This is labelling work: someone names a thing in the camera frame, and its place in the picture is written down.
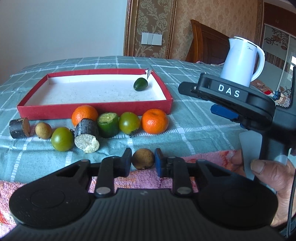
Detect white wall light switch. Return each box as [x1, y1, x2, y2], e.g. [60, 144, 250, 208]
[141, 32, 164, 46]

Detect orange mandarin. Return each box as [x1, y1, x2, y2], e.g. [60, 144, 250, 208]
[141, 109, 169, 135]
[71, 105, 99, 127]

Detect wardrobe with patterned door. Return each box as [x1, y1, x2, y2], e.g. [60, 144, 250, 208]
[254, 0, 296, 78]

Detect pink towel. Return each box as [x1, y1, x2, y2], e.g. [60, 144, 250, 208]
[0, 149, 243, 234]

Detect red cardboard box tray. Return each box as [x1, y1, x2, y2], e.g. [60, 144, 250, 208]
[17, 68, 173, 121]

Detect wooden headboard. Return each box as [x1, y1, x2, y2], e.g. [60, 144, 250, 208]
[185, 19, 232, 65]

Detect short dark sugarcane piece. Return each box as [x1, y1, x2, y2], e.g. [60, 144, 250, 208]
[9, 117, 31, 139]

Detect colourful patterned cloth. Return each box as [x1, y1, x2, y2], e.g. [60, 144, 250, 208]
[270, 87, 292, 107]

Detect gold framed wall panel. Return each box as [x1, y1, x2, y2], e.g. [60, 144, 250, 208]
[123, 0, 177, 59]

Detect brown longan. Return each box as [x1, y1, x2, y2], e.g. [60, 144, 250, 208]
[132, 148, 155, 170]
[35, 122, 52, 140]

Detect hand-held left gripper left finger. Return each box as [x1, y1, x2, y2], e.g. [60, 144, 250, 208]
[55, 148, 133, 198]

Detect black cable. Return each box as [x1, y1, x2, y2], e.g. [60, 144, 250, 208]
[287, 171, 296, 238]

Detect green cut cucumber piece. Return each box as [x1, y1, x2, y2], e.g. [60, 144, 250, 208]
[97, 112, 120, 139]

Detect person's right hand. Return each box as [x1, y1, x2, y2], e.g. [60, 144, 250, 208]
[232, 150, 296, 228]

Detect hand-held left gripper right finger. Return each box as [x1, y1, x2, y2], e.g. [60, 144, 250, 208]
[154, 148, 232, 197]

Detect white electric kettle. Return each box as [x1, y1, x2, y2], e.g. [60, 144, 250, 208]
[220, 36, 265, 88]

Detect dark green lime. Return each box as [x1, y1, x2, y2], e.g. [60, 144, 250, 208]
[134, 77, 148, 91]

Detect red brown packet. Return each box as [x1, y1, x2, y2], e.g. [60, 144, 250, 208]
[251, 79, 274, 95]

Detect pink cloth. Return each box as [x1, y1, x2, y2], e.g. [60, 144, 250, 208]
[194, 60, 227, 67]

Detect long dark sugarcane piece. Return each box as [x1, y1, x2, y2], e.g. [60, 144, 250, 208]
[74, 118, 100, 154]

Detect green tomato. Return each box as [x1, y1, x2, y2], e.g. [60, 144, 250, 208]
[119, 112, 141, 137]
[51, 127, 74, 152]

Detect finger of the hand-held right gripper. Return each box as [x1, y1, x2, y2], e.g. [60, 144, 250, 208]
[178, 81, 200, 97]
[211, 104, 242, 127]

